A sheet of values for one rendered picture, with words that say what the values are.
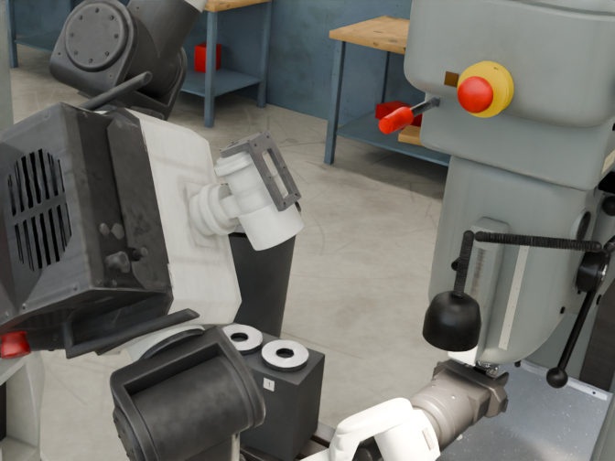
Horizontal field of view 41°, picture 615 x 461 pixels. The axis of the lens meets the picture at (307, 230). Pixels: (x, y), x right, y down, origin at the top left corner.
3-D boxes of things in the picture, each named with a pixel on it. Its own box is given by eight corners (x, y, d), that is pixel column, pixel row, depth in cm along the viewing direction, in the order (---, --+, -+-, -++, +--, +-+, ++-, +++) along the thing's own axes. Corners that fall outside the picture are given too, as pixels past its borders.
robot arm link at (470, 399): (513, 379, 125) (475, 412, 117) (501, 429, 130) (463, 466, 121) (442, 344, 132) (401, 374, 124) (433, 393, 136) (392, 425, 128)
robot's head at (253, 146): (231, 227, 97) (275, 217, 91) (198, 162, 95) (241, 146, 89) (264, 203, 101) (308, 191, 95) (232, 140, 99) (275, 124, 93)
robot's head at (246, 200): (230, 262, 97) (294, 239, 93) (189, 185, 94) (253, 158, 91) (251, 239, 103) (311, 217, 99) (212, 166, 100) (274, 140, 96)
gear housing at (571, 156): (593, 198, 101) (613, 120, 96) (413, 147, 112) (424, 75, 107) (652, 133, 127) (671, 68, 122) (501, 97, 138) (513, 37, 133)
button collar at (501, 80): (502, 123, 92) (512, 69, 89) (452, 111, 94) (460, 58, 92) (509, 119, 93) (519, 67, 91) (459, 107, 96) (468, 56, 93)
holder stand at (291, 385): (291, 464, 160) (298, 379, 151) (194, 424, 168) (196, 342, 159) (318, 429, 170) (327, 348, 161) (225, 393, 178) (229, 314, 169)
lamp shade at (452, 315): (425, 349, 103) (431, 306, 101) (419, 318, 110) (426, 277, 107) (482, 354, 103) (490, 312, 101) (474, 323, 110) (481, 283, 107)
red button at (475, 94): (485, 119, 89) (491, 82, 88) (451, 110, 91) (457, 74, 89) (496, 112, 92) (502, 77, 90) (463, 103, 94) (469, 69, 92)
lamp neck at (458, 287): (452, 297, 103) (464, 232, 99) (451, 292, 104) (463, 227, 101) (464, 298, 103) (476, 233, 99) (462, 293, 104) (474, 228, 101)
